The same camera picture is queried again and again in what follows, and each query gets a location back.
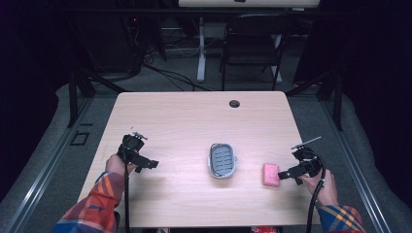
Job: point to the person's left hand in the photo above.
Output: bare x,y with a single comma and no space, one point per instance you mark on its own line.
116,164

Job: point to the red packet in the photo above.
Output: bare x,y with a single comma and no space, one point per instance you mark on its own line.
265,230

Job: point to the person's right hand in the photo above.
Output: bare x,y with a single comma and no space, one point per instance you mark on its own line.
325,191

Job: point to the black folding chair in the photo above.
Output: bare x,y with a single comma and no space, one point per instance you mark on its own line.
252,48

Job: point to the white desk top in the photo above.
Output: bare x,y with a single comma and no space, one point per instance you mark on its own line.
249,3

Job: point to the pink soap bar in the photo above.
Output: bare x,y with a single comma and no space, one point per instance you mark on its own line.
271,174

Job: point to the black metal frame stand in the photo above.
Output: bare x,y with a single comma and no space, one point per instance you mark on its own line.
77,87
333,93

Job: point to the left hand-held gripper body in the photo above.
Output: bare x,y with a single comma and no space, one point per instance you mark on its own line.
131,145

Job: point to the white desk leg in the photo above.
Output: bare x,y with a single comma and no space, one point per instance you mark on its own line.
278,64
201,55

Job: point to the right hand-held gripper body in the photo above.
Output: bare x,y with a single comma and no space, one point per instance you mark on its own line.
310,160

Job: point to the grey soap dish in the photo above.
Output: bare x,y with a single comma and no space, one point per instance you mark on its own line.
222,160

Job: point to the black computer tower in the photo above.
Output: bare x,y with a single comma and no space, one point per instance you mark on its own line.
110,39

